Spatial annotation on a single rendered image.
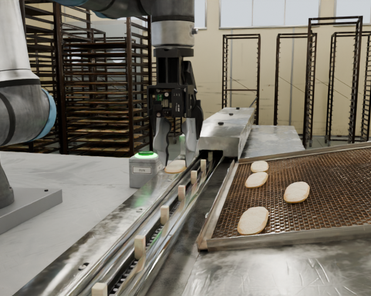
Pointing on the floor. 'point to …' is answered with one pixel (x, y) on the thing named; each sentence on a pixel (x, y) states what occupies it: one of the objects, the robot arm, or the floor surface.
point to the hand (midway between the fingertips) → (176, 158)
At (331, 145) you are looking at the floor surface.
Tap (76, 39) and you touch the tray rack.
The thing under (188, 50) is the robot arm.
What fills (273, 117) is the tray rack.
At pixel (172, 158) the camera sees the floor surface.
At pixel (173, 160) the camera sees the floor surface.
